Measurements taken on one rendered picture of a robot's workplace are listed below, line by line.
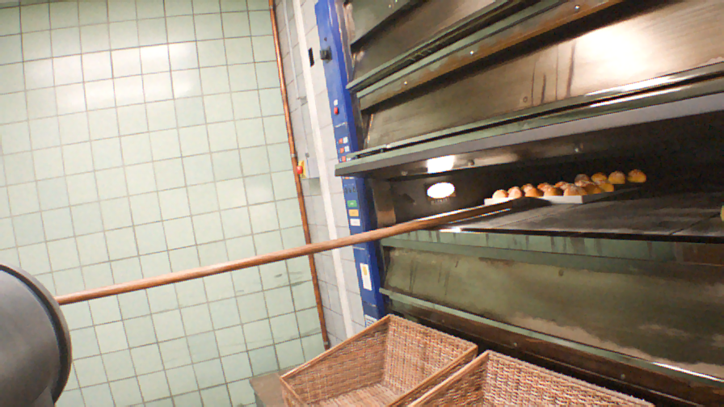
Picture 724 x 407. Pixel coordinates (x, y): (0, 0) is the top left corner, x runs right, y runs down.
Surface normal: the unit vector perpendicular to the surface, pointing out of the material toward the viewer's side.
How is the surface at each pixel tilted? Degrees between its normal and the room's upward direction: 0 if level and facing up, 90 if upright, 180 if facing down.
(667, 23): 70
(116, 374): 90
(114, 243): 90
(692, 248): 90
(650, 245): 90
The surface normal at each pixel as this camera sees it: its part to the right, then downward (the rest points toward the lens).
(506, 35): -0.90, 0.17
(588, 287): -0.90, -0.18
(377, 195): 0.40, -0.02
